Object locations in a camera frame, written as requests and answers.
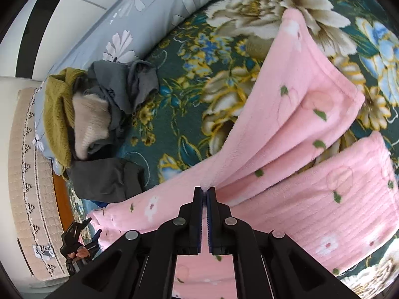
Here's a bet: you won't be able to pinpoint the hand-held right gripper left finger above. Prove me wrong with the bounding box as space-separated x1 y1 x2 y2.
47 187 208 299

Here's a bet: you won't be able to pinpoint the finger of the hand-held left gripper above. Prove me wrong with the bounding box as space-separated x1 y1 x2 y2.
75 217 93 233
87 228 103 251

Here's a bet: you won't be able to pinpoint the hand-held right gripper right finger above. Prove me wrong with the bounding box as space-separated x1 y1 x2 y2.
206 187 357 299

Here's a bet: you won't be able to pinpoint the pink floral fleece pants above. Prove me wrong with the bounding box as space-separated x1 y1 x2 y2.
89 8 399 299

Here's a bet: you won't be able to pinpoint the person's left forearm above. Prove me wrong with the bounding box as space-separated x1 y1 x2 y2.
66 255 85 276

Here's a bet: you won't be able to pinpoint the person's left hand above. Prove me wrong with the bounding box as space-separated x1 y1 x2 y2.
71 247 92 261

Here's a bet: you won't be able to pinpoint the dark grey garment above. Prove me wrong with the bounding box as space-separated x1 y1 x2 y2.
70 157 145 203

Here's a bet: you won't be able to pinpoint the beige lace-trimmed mat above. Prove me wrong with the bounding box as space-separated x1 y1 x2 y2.
9 86 71 280

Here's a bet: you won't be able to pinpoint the beige fleece garment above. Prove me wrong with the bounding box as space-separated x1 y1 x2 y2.
71 96 110 160

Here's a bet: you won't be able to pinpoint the olive green knit sweater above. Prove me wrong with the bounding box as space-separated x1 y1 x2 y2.
44 68 89 169

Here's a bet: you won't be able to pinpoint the green floral blanket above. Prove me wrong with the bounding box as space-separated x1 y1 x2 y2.
67 0 399 299

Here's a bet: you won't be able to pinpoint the blue-grey daisy print duvet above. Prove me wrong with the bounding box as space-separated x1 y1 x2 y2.
33 0 259 175

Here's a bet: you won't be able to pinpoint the orange wooden bed frame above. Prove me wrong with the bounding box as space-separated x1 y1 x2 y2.
52 173 77 234

